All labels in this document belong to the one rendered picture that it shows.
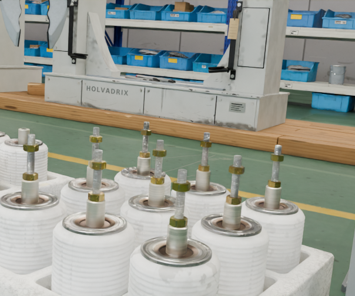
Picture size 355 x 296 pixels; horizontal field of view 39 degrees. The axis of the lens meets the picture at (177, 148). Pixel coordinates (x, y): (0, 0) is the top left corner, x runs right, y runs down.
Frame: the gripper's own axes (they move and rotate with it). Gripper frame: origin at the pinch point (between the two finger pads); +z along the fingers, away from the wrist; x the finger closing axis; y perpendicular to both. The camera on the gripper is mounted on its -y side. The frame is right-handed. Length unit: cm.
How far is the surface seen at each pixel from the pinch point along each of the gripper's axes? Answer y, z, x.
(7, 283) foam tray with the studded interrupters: -8.3, 28.3, 2.6
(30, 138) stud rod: 0.2, 12.7, 0.2
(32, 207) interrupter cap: -3.0, 20.8, -0.2
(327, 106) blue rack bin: 368, 43, -294
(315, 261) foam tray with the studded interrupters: -7.6, 28.3, -38.9
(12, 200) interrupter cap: 0.5, 21.0, 2.2
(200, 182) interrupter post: 4.6, 19.9, -25.2
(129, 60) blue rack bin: 534, 15, -128
